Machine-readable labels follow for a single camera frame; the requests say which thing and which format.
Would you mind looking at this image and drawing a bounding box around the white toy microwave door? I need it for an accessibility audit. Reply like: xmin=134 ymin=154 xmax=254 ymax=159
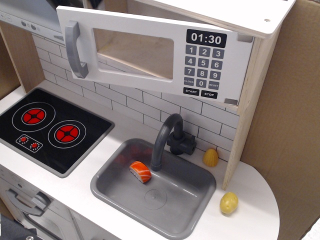
xmin=56 ymin=6 xmax=254 ymax=106

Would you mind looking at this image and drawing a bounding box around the grey microwave door handle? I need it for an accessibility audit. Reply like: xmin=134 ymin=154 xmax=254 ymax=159
xmin=64 ymin=20 xmax=89 ymax=79

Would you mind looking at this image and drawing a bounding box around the white wooden microwave cabinet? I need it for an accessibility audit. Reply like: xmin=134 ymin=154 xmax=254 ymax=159
xmin=84 ymin=0 xmax=297 ymax=191

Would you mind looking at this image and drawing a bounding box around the dark grey toy faucet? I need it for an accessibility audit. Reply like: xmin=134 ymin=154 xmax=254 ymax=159
xmin=150 ymin=113 xmax=197 ymax=172

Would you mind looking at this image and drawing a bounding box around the salmon sushi toy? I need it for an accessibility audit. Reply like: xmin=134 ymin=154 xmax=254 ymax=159
xmin=129 ymin=161 xmax=152 ymax=184

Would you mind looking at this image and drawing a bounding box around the yellow ribbed toy shell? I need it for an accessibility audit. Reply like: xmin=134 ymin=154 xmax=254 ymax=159
xmin=202 ymin=148 xmax=219 ymax=167

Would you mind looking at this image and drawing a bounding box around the grey toy sink basin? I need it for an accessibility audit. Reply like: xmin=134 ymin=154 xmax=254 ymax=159
xmin=90 ymin=138 xmax=216 ymax=240

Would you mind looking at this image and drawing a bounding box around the black toy induction stove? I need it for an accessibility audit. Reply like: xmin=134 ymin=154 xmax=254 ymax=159
xmin=0 ymin=88 xmax=115 ymax=178

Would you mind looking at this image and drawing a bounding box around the yellow toy potato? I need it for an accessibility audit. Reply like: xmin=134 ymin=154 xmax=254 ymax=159
xmin=219 ymin=192 xmax=239 ymax=214

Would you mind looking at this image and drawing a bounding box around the brown cardboard panel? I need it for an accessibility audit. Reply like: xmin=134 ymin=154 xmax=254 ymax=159
xmin=241 ymin=0 xmax=320 ymax=240

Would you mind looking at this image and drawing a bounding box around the white toy oven door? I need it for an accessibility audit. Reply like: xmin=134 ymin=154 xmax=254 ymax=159
xmin=0 ymin=164 xmax=121 ymax=240

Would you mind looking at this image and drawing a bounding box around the grey range hood panel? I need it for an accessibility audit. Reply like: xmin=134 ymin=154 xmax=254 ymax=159
xmin=0 ymin=0 xmax=65 ymax=44

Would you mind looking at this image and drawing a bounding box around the grey oven door handle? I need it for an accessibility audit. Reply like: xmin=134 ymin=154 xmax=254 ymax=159
xmin=5 ymin=189 xmax=51 ymax=217

